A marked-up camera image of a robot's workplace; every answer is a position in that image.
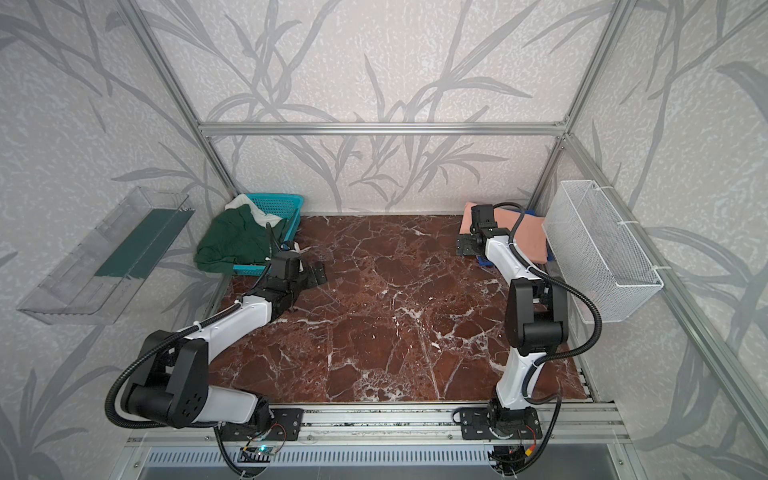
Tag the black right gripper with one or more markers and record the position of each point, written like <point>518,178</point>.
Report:
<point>466,245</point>

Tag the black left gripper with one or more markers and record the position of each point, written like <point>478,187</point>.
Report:
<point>306,276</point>

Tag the pink graphic t-shirt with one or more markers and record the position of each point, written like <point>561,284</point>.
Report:
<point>530,235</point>

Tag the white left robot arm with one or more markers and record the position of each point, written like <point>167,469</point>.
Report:
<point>168,385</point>

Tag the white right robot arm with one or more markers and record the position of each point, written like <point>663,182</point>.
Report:
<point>534,324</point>

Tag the white t-shirt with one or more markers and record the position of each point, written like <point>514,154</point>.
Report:
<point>260,217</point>

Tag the dark green t-shirt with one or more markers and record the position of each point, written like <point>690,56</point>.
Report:
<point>234,238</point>

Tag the teal plastic laundry basket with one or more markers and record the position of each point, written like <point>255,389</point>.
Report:
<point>284,206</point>

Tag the green circuit board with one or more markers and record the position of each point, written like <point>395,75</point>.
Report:
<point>259,454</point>

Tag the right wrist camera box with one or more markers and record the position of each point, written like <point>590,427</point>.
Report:
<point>482,219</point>

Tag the white wire mesh basket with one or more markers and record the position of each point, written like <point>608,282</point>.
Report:
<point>596,251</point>

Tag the aluminium frame crossbar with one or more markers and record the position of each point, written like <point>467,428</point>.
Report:
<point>370,128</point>

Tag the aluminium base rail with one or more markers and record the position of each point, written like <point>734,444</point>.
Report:
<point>438,440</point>

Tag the clear plastic wall shelf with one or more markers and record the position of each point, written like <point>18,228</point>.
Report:
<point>95,282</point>

